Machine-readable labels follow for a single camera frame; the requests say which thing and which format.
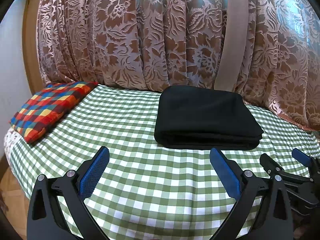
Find black pants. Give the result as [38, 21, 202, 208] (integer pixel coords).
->
[154, 85, 263, 151]

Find green white checkered bedsheet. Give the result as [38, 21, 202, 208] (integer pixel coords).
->
[4, 86, 319, 239]

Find colourful checkered pillow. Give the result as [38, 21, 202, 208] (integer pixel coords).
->
[10, 81, 98, 144]

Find brown floral curtain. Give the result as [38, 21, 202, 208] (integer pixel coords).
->
[37, 0, 319, 131]

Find wooden door frame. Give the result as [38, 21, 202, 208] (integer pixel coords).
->
[22, 0, 43, 94]

